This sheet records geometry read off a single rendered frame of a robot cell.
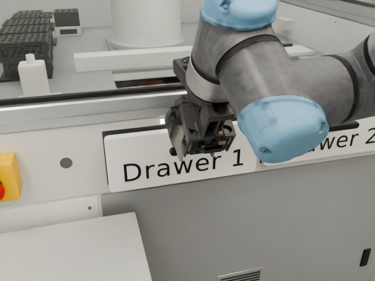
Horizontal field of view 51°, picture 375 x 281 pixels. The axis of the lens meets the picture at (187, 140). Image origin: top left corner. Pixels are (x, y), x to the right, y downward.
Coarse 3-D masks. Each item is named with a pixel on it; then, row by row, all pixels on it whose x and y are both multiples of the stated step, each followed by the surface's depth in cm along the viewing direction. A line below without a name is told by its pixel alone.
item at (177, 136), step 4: (176, 128) 63; (180, 128) 62; (172, 132) 64; (176, 132) 64; (180, 132) 62; (172, 136) 65; (176, 136) 64; (180, 136) 62; (172, 140) 66; (176, 140) 65; (180, 140) 63; (172, 144) 68; (176, 144) 65; (180, 144) 63; (176, 148) 65; (180, 148) 63; (176, 152) 66; (180, 152) 63; (180, 156) 63; (180, 160) 64
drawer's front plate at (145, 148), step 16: (112, 144) 68; (128, 144) 68; (144, 144) 69; (160, 144) 70; (240, 144) 75; (112, 160) 69; (128, 160) 70; (144, 160) 71; (160, 160) 71; (176, 160) 72; (208, 160) 74; (224, 160) 75; (240, 160) 76; (256, 160) 77; (112, 176) 70; (128, 176) 71; (144, 176) 72; (176, 176) 74; (192, 176) 75; (208, 176) 76
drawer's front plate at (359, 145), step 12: (360, 120) 82; (372, 120) 83; (336, 132) 81; (348, 132) 82; (360, 132) 83; (372, 132) 84; (348, 144) 84; (360, 144) 85; (372, 144) 86; (300, 156) 82; (312, 156) 83; (324, 156) 83
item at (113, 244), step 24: (120, 216) 75; (0, 240) 69; (24, 240) 69; (48, 240) 69; (72, 240) 69; (96, 240) 69; (120, 240) 69; (0, 264) 64; (24, 264) 64; (48, 264) 64; (72, 264) 64; (96, 264) 64; (120, 264) 64; (144, 264) 64
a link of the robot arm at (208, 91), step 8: (192, 64) 52; (192, 72) 47; (192, 80) 48; (200, 80) 47; (192, 88) 49; (200, 88) 48; (208, 88) 47; (216, 88) 47; (200, 96) 49; (208, 96) 48; (216, 96) 48; (224, 96) 48
